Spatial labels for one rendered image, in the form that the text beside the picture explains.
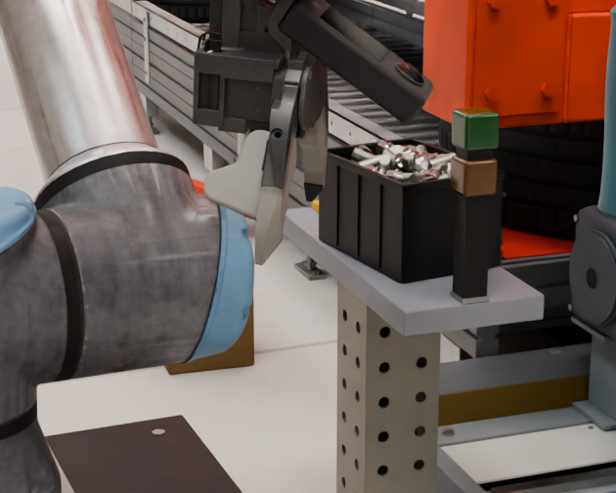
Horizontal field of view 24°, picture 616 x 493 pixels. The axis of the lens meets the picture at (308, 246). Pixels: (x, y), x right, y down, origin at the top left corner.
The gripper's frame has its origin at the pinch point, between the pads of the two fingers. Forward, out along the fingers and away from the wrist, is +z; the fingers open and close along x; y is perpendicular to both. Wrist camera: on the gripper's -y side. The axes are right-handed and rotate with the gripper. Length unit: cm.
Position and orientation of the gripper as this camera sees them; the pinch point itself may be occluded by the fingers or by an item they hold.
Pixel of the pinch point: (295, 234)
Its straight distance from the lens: 106.1
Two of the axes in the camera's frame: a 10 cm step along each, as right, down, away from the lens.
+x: -2.4, 3.3, -9.1
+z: -0.5, 9.3, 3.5
